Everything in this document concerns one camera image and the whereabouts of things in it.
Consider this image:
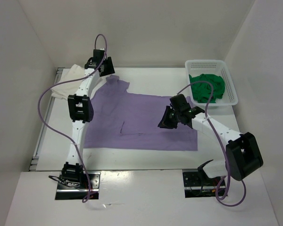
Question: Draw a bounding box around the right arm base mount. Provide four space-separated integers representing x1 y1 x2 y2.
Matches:
182 169 221 198

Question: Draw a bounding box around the green t shirt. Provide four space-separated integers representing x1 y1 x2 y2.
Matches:
189 74 225 103

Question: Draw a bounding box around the white plastic basket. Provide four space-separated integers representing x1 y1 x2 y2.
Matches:
185 60 239 111

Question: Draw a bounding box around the purple t shirt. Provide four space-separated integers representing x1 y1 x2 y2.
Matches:
84 75 198 151

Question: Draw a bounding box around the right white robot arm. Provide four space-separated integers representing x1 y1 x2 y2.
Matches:
158 94 264 185

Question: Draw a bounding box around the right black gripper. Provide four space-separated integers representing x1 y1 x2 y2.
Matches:
158 105 181 129

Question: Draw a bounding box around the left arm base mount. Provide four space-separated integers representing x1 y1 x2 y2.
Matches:
48 172 100 200

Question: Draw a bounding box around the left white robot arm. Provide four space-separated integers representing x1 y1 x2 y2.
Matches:
61 49 115 188

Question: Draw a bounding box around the white t shirt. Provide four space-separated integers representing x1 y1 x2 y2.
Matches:
51 64 85 100

